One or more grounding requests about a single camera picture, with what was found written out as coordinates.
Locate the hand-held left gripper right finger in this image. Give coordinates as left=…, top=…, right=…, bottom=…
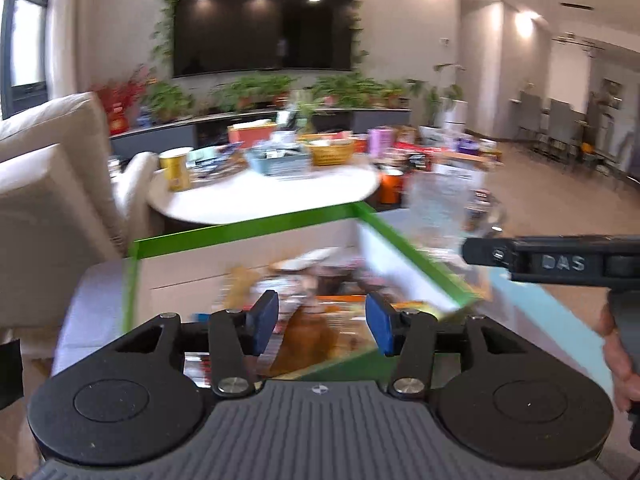
left=365, top=290, right=537, bottom=398

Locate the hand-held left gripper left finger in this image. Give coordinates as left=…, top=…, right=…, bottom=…
left=106, top=289, right=281, bottom=398

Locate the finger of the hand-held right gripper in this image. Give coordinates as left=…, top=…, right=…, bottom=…
left=462, top=236, right=511, bottom=267

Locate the green cardboard box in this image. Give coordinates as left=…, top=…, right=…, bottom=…
left=121, top=201, right=485, bottom=386

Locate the person's right hand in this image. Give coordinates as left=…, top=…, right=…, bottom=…
left=597, top=304, right=638, bottom=413

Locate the clear glass mug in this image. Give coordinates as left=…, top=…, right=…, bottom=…
left=405, top=172, right=506, bottom=261

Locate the blue white carton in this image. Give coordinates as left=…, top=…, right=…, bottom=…
left=432, top=162, right=488, bottom=193

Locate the orange mug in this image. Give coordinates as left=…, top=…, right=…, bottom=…
left=380, top=169, right=405, bottom=206

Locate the white round table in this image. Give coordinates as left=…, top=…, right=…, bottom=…
left=147, top=157, right=382, bottom=226

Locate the grey dining chair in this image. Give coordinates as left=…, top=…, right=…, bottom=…
left=515, top=90, right=547, bottom=157
left=545, top=100, right=587, bottom=172

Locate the white air purifier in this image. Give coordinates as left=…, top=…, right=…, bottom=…
left=442, top=100, right=471, bottom=131

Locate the pink gift box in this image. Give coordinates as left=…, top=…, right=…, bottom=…
left=367, top=127, right=397, bottom=157

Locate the grey blue basket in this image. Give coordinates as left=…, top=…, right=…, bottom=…
left=245, top=145, right=311, bottom=177

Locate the tall leafy potted plant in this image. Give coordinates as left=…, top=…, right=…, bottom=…
left=410, top=62, right=466, bottom=128

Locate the yellow woven basket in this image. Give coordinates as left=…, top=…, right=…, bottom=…
left=307, top=137, right=356, bottom=167

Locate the yellow can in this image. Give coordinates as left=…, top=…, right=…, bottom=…
left=159, top=147, right=193, bottom=192

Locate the green potted plant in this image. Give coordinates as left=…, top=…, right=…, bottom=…
left=212, top=75, right=298, bottom=111
left=312, top=74, right=386, bottom=108
left=382, top=79, right=411, bottom=108
left=145, top=80, right=196, bottom=123

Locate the orange box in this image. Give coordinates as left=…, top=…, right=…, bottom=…
left=227, top=121, right=278, bottom=150

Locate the grey television cabinet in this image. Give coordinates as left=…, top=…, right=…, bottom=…
left=110, top=107, right=412, bottom=158

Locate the spider plant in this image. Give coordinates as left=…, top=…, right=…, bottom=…
left=290, top=92, right=326, bottom=133

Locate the beige sofa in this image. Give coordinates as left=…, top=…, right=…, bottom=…
left=0, top=91, right=161, bottom=331

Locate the red flower arrangement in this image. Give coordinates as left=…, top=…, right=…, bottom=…
left=92, top=67, right=151, bottom=136

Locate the green hanging vine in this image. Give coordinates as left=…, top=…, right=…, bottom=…
left=150, top=0, right=371, bottom=68

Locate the black framed window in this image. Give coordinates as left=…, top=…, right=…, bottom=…
left=0, top=0, right=53, bottom=121

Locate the beige curtain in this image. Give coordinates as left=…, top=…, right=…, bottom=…
left=45, top=0, right=101, bottom=106

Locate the wall television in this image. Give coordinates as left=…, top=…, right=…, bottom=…
left=172, top=0, right=355, bottom=79

